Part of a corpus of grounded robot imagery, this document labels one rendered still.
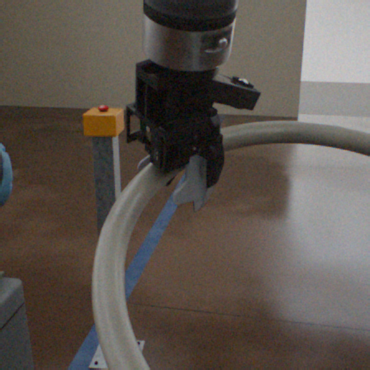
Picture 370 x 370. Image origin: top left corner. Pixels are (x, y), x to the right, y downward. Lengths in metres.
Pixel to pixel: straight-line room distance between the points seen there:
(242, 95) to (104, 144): 1.26
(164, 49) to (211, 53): 0.04
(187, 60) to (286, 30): 6.15
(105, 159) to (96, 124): 0.14
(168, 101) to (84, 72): 6.70
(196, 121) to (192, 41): 0.10
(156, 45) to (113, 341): 0.27
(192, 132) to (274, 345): 1.90
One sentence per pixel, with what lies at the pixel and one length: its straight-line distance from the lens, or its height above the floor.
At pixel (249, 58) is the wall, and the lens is 6.66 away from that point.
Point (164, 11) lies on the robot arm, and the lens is 0.46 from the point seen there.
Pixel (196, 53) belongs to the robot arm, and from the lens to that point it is 0.47.
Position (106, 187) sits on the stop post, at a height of 0.80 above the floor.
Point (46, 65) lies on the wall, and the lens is 7.43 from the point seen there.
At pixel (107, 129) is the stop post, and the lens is 1.76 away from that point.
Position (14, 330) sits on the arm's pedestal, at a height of 0.75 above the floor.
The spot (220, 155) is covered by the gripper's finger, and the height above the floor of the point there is 1.29.
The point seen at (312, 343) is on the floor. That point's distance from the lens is 2.41.
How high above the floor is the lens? 1.45
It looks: 20 degrees down
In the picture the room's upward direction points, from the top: straight up
